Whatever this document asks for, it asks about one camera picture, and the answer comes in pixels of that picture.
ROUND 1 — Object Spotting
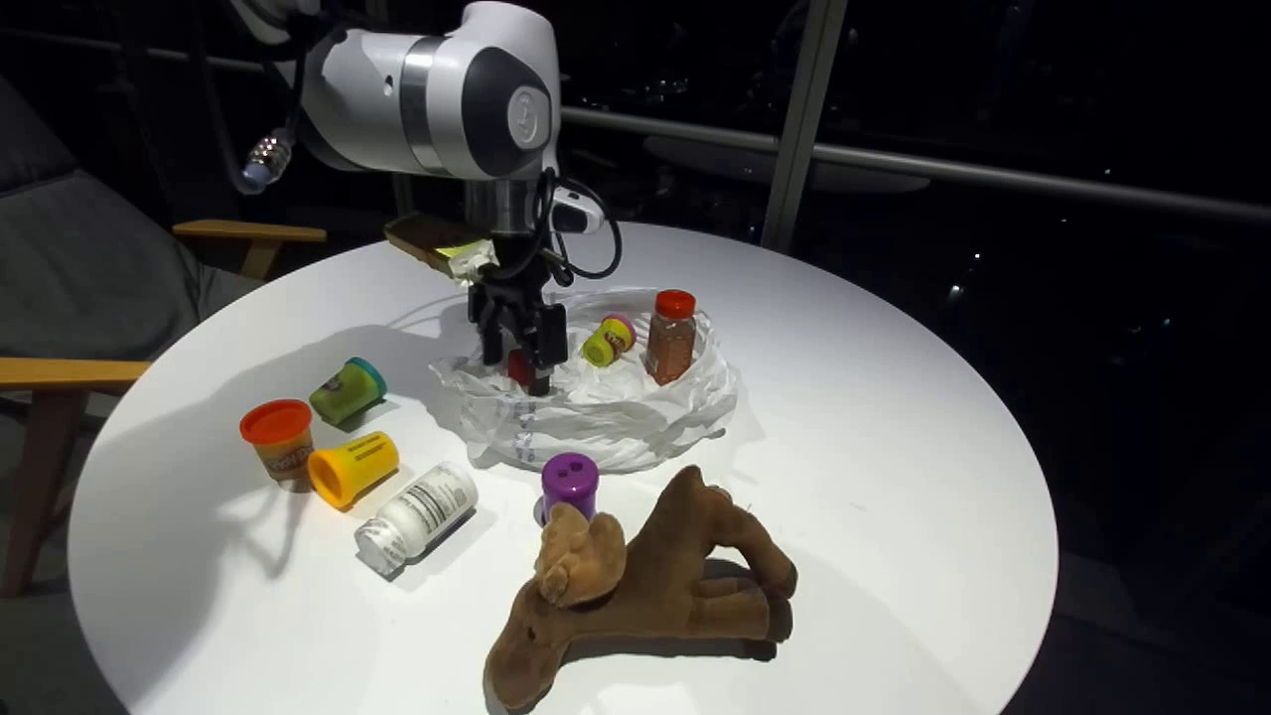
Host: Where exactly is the yellow dough tub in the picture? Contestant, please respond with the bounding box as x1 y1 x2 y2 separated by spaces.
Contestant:
305 428 405 514

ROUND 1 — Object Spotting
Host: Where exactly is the purple dough tub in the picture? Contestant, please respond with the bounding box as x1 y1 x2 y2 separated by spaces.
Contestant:
531 450 602 527

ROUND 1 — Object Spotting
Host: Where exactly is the wooden chair with grey cushion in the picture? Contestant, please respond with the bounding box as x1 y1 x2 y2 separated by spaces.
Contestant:
0 74 335 600

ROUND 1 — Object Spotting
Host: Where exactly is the orange dough tub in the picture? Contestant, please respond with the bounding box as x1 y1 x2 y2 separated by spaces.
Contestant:
236 397 319 487

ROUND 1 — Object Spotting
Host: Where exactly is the grey window rail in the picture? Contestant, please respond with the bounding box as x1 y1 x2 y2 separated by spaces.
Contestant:
561 108 1271 230

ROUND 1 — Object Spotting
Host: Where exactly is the cable with silver connector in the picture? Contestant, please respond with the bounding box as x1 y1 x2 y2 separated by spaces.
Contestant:
236 123 298 196

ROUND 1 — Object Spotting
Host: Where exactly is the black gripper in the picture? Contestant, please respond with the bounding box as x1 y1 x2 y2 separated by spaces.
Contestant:
466 234 571 371

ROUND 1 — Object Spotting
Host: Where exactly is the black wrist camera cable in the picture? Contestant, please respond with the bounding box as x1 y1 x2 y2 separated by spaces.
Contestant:
543 175 629 285

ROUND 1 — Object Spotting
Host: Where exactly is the yellow-green dough tub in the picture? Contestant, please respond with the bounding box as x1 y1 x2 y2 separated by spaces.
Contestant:
579 312 638 371

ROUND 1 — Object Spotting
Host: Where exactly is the dough tub with green lid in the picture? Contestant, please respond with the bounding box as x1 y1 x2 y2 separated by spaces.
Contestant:
305 352 388 432

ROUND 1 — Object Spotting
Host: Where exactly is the brown plush toy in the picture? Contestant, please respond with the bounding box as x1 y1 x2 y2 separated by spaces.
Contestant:
478 462 801 715

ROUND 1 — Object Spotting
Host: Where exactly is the white pill bottle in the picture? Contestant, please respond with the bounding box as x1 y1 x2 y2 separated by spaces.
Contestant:
350 458 481 585

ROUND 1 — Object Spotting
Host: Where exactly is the white plastic bag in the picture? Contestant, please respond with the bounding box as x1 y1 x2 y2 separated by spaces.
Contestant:
425 311 741 475

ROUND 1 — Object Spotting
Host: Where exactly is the red dough tub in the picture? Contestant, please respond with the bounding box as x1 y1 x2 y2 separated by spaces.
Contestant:
508 345 555 397

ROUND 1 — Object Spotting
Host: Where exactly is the grey window frame post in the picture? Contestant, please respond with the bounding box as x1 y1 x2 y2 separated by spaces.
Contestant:
757 0 850 255

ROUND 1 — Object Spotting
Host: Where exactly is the spice jar with red lid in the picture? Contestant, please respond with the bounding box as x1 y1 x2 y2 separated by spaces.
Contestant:
642 285 702 389

